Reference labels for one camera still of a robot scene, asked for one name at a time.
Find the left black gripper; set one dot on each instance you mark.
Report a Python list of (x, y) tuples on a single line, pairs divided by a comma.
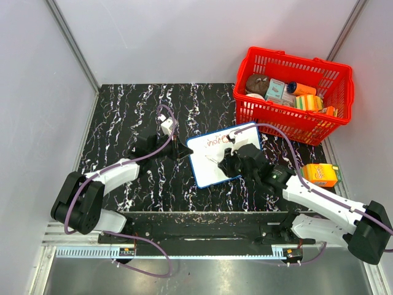
[(178, 150)]

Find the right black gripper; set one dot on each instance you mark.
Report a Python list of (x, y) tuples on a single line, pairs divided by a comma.
[(226, 165)]

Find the blue framed whiteboard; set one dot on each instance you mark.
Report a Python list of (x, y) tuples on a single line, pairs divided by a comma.
[(207, 173)]

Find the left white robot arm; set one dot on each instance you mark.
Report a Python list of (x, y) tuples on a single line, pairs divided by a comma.
[(79, 205)]

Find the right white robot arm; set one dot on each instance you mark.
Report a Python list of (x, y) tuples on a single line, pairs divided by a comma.
[(363, 229)]

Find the white round lid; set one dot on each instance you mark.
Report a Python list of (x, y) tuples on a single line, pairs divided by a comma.
[(255, 95)]

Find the brown round bun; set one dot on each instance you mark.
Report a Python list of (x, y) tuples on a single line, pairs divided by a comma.
[(257, 83)]

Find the teal small box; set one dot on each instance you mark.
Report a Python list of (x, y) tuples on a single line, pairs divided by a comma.
[(275, 90)]

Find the pale pink box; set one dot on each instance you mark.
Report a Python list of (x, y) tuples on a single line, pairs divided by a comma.
[(287, 98)]

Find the orange juice carton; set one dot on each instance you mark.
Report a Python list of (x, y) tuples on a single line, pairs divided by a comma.
[(322, 174)]

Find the yellow green sponge pack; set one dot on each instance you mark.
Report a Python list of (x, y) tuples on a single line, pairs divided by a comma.
[(309, 103)]

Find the orange tube blue cap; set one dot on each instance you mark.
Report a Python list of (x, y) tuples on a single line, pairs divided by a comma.
[(298, 89)]

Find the red plastic shopping basket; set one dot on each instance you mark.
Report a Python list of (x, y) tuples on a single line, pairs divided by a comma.
[(333, 82)]

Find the orange snack box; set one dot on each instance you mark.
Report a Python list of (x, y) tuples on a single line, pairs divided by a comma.
[(329, 111)]

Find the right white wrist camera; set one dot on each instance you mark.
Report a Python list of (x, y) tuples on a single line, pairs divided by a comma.
[(238, 139)]

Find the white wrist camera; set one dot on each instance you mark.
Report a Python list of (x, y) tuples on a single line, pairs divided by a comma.
[(238, 139), (167, 124)]

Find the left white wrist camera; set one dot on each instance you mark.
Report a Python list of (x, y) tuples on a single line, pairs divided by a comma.
[(167, 124)]

